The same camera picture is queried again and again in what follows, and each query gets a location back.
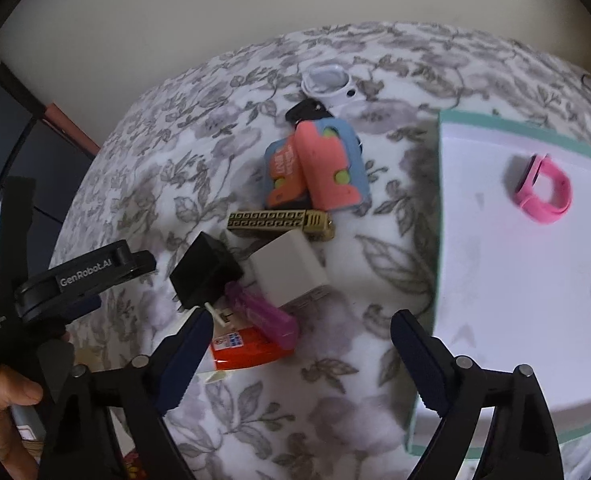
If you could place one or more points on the white charger cube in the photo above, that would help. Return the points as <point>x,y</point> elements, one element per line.
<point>290,270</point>

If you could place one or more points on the white round case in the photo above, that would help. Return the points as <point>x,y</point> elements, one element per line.
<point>328,82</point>

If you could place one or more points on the pink watch band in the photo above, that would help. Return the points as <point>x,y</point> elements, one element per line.
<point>545,191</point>

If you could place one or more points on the purple lighter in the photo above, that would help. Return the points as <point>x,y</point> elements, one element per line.
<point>263,316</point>

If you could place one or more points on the gold patterned lighter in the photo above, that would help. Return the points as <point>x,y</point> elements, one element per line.
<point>280,222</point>

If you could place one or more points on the orange and blue toy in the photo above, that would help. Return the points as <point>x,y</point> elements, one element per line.
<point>283,175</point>

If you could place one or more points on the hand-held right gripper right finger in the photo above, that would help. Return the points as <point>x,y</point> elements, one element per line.
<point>423,360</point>

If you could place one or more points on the person's left hand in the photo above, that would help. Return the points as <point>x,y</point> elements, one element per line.
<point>0,410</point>

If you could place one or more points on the dark cabinet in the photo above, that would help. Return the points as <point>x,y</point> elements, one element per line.
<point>5,150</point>

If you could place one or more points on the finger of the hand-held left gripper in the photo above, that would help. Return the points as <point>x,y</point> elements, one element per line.
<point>85,275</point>

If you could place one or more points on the black charger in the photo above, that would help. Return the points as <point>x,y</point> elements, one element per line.
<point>203,270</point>

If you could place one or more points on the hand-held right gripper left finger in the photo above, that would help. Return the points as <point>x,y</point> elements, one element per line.
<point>183,360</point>

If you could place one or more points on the pink and blue toy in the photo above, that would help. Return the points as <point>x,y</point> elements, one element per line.
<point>333,167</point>

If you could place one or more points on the white tray with teal rim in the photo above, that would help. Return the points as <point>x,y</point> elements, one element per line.
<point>515,285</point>

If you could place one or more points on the orange box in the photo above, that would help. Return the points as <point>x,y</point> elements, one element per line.
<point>245,352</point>

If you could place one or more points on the brown wooden board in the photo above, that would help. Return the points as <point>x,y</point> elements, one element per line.
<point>72,127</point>

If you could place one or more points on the black key fob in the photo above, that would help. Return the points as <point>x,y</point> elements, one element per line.
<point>304,110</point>

